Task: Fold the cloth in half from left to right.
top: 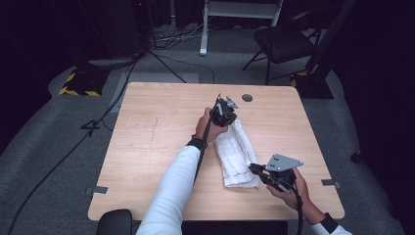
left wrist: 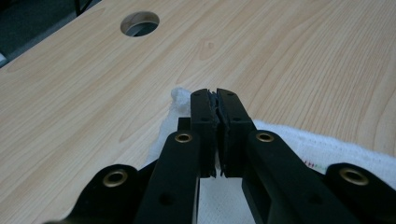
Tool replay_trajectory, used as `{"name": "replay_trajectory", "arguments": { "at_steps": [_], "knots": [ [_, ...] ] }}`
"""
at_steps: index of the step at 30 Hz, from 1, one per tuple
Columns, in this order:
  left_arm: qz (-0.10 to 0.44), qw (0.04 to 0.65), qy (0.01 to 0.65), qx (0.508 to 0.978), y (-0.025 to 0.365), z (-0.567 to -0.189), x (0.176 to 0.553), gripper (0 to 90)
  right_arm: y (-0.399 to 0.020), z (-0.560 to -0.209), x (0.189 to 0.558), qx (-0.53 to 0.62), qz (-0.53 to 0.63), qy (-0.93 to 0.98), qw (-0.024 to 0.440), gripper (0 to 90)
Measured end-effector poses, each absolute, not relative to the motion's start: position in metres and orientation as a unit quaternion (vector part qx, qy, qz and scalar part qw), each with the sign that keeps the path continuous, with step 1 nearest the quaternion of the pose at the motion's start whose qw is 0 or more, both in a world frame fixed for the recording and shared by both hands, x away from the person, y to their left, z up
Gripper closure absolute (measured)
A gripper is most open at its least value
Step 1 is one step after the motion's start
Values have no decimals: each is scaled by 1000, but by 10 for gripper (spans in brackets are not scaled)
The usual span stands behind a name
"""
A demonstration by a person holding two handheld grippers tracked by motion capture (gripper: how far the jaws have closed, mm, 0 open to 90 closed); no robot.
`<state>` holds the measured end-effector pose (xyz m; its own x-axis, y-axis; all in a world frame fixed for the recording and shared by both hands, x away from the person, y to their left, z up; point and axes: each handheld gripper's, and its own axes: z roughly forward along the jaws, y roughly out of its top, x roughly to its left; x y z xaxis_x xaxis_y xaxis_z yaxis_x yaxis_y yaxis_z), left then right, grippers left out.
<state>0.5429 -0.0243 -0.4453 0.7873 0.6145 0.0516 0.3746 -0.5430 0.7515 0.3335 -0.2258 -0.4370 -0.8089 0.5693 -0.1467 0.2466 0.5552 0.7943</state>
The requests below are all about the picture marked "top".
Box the thin black floor cable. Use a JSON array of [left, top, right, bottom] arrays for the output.
[[153, 52, 216, 85]]

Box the black folding chair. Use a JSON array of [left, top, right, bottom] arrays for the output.
[[242, 8, 327, 86]]

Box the long black floor cable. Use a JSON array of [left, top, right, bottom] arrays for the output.
[[7, 53, 142, 235]]

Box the black equipment tower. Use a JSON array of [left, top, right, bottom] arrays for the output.
[[76, 0, 152, 68]]

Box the white towel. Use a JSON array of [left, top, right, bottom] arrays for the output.
[[212, 118, 262, 190]]

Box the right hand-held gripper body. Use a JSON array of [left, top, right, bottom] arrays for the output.
[[263, 153, 304, 194]]

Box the black slanted stand pole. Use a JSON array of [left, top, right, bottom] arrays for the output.
[[307, 0, 357, 76]]

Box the right hand-held gripper cable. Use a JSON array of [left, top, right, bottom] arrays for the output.
[[286, 181, 305, 235]]

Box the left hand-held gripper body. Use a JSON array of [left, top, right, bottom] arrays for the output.
[[210, 93, 240, 128]]

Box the bundle of floor cables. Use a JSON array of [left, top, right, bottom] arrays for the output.
[[149, 18, 214, 51]]

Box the person's right hand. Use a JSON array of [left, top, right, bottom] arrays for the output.
[[266, 167, 323, 226]]

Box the black yellow-striped stand base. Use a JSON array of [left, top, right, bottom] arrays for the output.
[[290, 71, 335, 100], [58, 67, 111, 97]]

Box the small black floor object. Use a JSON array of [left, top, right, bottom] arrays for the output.
[[349, 151, 363, 165]]

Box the person's left hand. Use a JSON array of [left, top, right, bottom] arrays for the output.
[[194, 107, 229, 145]]

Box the grey tape marker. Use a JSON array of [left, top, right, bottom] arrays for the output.
[[84, 185, 109, 196], [320, 178, 344, 190]]

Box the white desk frame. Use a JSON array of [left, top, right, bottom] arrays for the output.
[[199, 0, 284, 57]]

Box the hand-held gripper cable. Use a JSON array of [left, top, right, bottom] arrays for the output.
[[192, 103, 219, 184], [286, 181, 305, 235]]

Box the left hand-held gripper cable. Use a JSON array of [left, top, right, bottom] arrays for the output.
[[192, 103, 219, 184]]

